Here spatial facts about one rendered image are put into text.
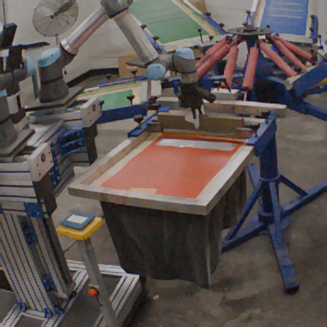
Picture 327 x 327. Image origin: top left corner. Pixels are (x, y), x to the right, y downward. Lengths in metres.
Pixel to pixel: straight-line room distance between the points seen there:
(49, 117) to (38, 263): 0.70
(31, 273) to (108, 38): 5.56
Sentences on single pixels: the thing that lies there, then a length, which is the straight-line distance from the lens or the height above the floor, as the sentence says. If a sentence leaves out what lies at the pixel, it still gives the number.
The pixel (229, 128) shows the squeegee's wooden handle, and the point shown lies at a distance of 2.34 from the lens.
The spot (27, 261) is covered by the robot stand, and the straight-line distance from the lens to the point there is 2.48.
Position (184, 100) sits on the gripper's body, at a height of 1.13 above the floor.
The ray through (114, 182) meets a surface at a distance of 2.16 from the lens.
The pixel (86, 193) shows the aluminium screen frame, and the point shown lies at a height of 0.97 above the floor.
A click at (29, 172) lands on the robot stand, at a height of 1.16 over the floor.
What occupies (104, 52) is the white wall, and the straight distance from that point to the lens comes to 7.78.
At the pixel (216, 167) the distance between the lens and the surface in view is 2.15.
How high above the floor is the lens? 1.86
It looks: 24 degrees down
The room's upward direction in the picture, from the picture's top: 9 degrees counter-clockwise
